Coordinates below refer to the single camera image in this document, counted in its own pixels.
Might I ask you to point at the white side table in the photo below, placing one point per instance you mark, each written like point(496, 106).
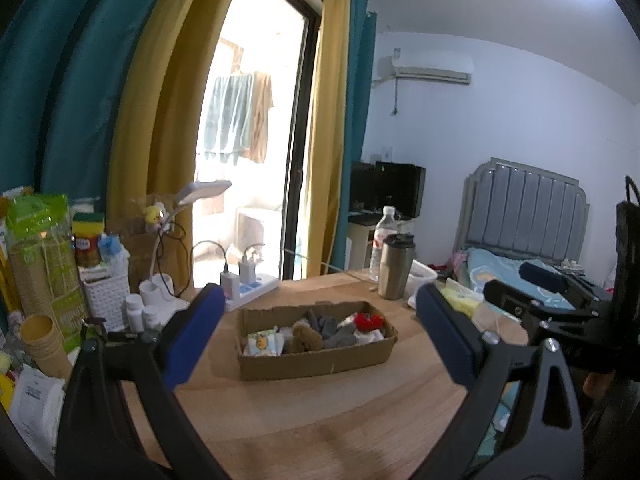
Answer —
point(357, 245)

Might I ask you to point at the green paper cup package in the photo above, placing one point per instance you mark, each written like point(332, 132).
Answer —
point(45, 260)

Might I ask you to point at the hanging brown shirt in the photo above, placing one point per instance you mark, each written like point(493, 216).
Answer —
point(261, 120)

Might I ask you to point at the steel tumbler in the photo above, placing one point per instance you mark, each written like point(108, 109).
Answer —
point(395, 270)

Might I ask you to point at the blue bed sheet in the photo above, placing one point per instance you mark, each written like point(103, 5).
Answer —
point(500, 272)

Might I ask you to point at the blue packets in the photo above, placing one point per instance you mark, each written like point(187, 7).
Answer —
point(112, 252)

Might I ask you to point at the red tin with yellow lid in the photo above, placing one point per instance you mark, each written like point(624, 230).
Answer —
point(87, 250)

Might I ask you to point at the white wipes pack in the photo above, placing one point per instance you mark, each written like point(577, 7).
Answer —
point(35, 410)

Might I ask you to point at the person's right forearm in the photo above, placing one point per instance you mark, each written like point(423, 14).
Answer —
point(610, 435)

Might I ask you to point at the white woven basket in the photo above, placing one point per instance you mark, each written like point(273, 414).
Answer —
point(107, 300)

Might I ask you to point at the cardboard box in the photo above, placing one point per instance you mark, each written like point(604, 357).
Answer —
point(310, 365)

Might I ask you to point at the red soft item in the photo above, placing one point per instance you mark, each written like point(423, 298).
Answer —
point(369, 321)

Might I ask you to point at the white power strip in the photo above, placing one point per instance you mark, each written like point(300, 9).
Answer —
point(260, 287)

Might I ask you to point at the yellow tissue pack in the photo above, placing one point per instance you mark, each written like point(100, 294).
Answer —
point(462, 300)

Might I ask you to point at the yellow duck clip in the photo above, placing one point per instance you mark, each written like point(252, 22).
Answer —
point(154, 215)

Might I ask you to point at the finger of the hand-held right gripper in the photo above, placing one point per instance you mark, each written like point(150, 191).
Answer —
point(505, 296)
point(542, 277)

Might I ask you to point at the stack of paper cups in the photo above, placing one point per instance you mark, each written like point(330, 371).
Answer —
point(45, 345)

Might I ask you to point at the white desk lamp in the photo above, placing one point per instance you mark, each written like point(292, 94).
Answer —
point(160, 290)

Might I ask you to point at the yellow sponge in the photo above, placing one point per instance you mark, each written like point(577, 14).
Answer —
point(89, 222)

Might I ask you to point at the teal curtain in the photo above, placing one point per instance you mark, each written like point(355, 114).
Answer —
point(362, 110)
point(65, 70)

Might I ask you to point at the white packet with yellow print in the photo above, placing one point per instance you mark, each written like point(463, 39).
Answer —
point(264, 342)

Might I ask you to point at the hanging teal towel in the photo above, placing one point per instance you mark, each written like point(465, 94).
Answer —
point(227, 120)

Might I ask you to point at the black sliding door frame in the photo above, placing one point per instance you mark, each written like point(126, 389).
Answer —
point(300, 135)

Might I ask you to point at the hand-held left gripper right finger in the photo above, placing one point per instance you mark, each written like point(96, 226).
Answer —
point(445, 335)

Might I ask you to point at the white appliance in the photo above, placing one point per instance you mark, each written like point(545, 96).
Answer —
point(257, 232)

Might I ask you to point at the yellow curtain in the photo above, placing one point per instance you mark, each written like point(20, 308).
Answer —
point(160, 85)
point(330, 135)

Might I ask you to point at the grey padded headboard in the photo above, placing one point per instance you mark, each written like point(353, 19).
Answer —
point(525, 210)

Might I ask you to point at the grey sock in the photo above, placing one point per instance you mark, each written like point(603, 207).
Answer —
point(335, 330)

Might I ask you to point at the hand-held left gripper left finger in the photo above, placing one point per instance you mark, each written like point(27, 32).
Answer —
point(197, 335)

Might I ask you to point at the white air conditioner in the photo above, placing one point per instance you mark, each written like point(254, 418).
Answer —
point(432, 67)

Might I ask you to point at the brown plush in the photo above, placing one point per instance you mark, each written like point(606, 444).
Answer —
point(302, 337)

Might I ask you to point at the white charger with red light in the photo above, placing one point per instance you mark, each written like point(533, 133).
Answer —
point(230, 285)

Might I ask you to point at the white plastic container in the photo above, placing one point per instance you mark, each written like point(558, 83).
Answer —
point(422, 280)

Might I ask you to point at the clear water bottle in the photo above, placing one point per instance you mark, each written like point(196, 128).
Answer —
point(382, 240)

